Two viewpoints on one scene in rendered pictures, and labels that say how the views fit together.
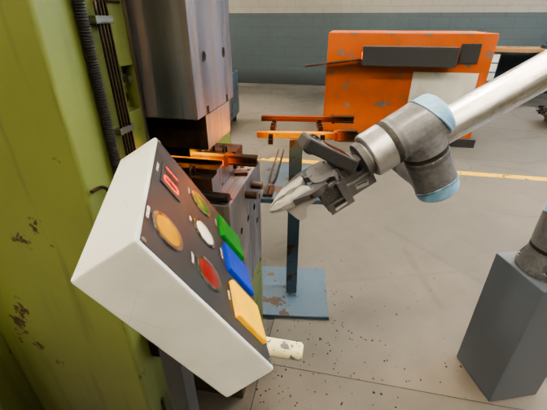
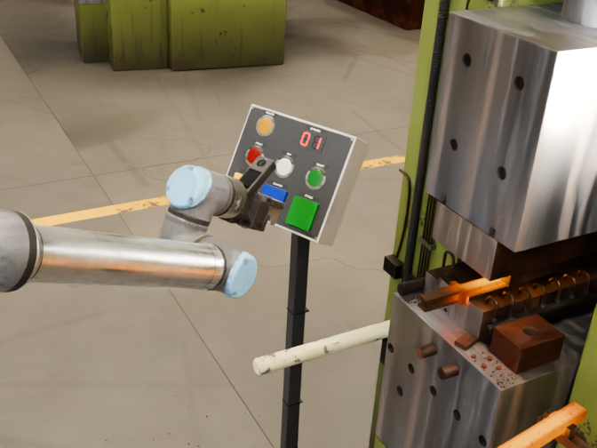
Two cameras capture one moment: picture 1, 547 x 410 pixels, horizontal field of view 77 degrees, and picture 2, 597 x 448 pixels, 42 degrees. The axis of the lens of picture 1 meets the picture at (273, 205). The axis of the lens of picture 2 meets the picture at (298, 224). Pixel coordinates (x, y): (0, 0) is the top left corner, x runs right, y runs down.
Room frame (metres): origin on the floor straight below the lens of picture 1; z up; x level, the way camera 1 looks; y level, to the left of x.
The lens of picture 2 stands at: (1.85, -1.04, 1.91)
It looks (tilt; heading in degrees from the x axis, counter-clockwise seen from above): 28 degrees down; 139
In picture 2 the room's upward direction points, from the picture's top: 3 degrees clockwise
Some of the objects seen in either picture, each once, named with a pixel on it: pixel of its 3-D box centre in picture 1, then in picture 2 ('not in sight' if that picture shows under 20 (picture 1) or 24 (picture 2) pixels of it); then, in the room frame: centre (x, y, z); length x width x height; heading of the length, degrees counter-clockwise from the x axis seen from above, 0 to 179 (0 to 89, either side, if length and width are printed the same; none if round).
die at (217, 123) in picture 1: (154, 119); (536, 221); (1.04, 0.37, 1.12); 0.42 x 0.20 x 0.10; 79
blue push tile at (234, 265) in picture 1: (235, 270); (272, 201); (0.46, 0.07, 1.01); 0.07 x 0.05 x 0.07; 14
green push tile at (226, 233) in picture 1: (228, 238); (303, 213); (0.56, 0.09, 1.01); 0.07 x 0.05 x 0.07; 14
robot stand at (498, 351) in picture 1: (517, 326); not in sight; (0.97, -0.98, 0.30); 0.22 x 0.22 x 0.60; 8
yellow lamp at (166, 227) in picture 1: (168, 231); (265, 125); (0.35, 0.13, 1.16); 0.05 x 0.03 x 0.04; 169
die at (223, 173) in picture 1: (162, 167); (522, 281); (1.04, 0.37, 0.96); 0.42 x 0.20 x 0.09; 79
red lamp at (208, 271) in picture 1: (208, 272); (254, 156); (0.36, 0.09, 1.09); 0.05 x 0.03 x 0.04; 169
